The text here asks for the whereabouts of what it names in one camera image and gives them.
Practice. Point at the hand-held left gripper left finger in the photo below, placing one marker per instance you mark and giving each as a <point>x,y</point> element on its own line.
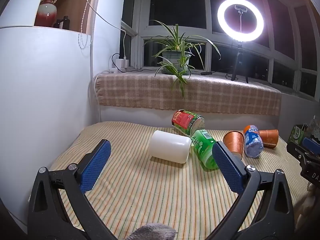
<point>96,166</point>

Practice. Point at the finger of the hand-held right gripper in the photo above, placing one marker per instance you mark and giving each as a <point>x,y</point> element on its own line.
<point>297,150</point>

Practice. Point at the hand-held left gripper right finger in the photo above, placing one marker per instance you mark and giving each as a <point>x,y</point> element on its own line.
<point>228,168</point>

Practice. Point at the white plastic cup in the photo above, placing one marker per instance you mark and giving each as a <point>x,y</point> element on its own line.
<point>170,146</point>

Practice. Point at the orange paper cup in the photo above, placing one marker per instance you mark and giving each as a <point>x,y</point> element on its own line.
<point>233,142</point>
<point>269,138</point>

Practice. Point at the green cardboard box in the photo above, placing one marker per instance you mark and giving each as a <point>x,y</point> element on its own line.
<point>297,133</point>

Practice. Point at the green soda can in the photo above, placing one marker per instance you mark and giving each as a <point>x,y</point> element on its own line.
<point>203,150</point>

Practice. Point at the blue plastic bottle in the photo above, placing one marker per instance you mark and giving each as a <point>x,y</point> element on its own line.
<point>252,141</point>

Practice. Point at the striped bed sheet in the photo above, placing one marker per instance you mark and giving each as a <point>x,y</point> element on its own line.
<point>150,192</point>

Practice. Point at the red and green can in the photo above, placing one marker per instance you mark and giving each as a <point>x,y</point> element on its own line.
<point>186,121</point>

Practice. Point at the checked cloth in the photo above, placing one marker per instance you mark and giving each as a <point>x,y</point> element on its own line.
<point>212,95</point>

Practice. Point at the grey fuzzy cover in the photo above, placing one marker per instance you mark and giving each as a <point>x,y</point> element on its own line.
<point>152,233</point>

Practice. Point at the white charger plug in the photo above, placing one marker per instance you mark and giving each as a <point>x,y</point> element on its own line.
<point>122,63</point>

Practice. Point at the potted spider plant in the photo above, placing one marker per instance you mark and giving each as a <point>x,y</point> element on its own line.
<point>176,58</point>

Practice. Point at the dark small bottle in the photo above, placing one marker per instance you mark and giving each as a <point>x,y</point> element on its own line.
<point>66,23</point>
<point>60,24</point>

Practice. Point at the red and white vase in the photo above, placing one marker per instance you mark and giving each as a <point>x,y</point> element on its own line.
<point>46,10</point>

